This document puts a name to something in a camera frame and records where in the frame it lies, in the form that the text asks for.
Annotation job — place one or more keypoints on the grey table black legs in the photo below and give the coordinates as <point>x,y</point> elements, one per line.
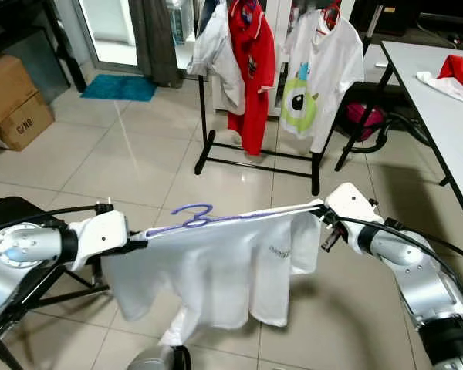
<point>440,100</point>

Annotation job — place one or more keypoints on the white folded shirt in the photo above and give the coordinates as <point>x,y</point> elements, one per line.
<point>447,85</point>

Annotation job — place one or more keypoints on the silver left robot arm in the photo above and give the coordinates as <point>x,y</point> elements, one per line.
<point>23,270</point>

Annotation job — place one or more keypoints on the white monster print shirt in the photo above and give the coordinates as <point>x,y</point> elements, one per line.
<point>332,69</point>

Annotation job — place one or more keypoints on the teal floor mat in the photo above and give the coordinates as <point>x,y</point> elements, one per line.
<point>119,87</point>

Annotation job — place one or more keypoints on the purple plastic clothes hanger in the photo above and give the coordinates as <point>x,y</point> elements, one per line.
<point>170,229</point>

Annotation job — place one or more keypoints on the red clothes hanger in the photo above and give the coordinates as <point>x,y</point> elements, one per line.
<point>334,11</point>

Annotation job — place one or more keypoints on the dark shelf unit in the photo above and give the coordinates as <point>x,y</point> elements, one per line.
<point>23,31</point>

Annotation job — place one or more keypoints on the white framed glass door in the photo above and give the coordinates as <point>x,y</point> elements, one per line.
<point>108,27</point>

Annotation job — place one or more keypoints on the small printed cardboard box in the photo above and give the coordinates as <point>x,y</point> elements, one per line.
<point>27,127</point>

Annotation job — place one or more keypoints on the white hanging jacket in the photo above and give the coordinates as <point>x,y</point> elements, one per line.
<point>216,54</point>

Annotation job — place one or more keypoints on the grey curtain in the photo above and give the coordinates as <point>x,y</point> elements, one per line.
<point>154,38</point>

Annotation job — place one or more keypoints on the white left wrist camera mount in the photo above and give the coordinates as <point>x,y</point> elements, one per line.
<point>100,231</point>

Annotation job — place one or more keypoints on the red polo shirt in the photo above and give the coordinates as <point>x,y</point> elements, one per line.
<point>255,77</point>

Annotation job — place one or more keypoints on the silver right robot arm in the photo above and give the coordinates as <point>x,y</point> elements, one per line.
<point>417,285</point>

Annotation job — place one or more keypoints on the black metal clothes rack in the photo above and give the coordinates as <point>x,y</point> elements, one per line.
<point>315,179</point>

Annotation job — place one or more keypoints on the large cardboard box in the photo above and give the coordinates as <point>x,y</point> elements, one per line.
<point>8,92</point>

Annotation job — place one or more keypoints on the white t-shirt small print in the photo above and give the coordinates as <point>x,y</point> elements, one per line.
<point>208,270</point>

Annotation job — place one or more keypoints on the black folding chair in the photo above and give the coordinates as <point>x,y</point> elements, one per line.
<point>4,208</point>

